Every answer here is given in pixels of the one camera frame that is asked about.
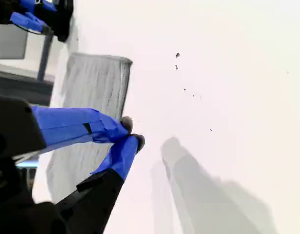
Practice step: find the grey striped towel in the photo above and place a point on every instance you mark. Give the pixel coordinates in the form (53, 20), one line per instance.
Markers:
(91, 83)

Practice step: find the grey background box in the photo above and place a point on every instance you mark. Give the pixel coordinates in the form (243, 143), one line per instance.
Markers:
(9, 41)

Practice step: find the bluish grey background leg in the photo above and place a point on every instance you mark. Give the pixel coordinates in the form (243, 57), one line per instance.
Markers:
(44, 56)

